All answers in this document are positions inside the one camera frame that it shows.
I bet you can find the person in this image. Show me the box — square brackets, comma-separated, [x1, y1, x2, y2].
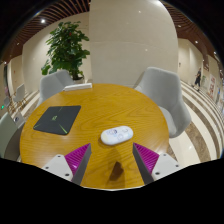
[192, 67, 203, 93]

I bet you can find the potted green plant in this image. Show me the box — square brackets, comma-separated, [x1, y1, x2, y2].
[40, 20, 92, 84]

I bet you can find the white power strip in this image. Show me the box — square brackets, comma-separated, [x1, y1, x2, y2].
[62, 82, 93, 92]

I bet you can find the black mouse pad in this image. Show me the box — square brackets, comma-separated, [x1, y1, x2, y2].
[32, 105, 82, 136]

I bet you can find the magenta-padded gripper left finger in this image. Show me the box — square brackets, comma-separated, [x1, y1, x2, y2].
[41, 143, 92, 186]

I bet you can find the grey shell chair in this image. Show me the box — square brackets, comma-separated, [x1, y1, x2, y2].
[12, 83, 28, 111]
[133, 66, 193, 139]
[35, 69, 75, 108]
[0, 111, 26, 161]

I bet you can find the white printed computer mouse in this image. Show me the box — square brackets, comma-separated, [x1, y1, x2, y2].
[100, 125, 134, 146]

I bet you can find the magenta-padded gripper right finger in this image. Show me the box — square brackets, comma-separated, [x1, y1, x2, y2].
[132, 142, 183, 185]

